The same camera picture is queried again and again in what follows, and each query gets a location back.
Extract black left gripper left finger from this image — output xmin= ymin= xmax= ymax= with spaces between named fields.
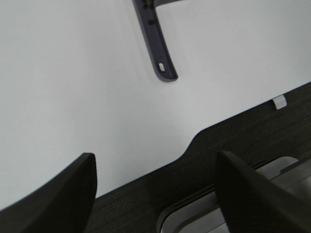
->
xmin=0 ymin=153 xmax=97 ymax=233

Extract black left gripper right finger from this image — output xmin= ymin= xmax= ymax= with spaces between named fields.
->
xmin=215 ymin=151 xmax=311 ymax=233

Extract grey plastic dustpan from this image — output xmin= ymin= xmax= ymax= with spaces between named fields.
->
xmin=133 ymin=0 xmax=178 ymax=82

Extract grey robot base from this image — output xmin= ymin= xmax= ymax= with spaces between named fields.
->
xmin=156 ymin=156 xmax=311 ymax=233

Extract white table edge clip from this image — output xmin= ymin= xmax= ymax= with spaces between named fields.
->
xmin=273 ymin=95 xmax=287 ymax=110

